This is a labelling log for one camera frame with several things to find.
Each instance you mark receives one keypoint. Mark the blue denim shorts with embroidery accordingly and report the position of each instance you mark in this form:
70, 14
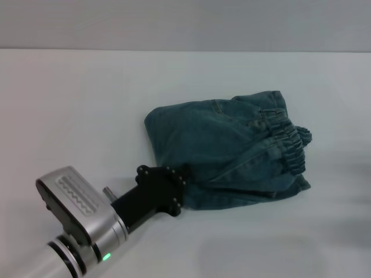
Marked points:
226, 144

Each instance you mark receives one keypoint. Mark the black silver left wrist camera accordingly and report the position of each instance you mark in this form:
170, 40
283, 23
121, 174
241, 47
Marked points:
75, 202

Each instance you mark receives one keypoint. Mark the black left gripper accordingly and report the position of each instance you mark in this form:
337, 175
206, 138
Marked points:
153, 191

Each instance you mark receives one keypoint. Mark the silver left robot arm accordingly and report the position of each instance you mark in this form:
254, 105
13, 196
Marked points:
58, 255

